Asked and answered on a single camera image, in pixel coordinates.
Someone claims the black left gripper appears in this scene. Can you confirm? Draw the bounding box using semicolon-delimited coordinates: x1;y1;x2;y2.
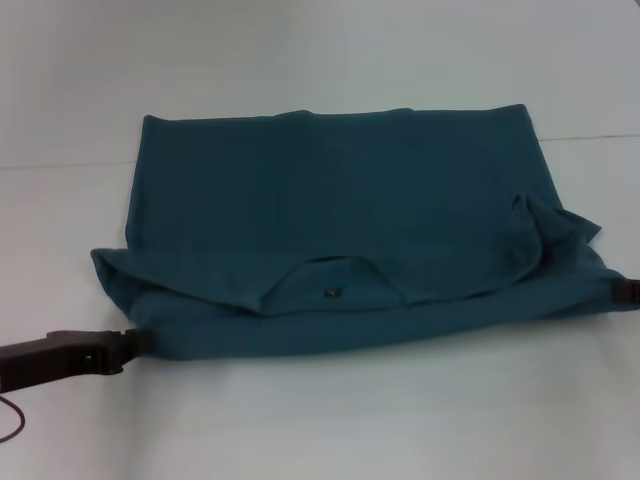
0;327;154;395

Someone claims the teal t-shirt with FREE print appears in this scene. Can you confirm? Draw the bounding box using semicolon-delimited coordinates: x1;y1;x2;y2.
89;103;627;362

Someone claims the dark left gripper cable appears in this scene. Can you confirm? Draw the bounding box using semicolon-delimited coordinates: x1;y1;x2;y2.
0;394;28;443

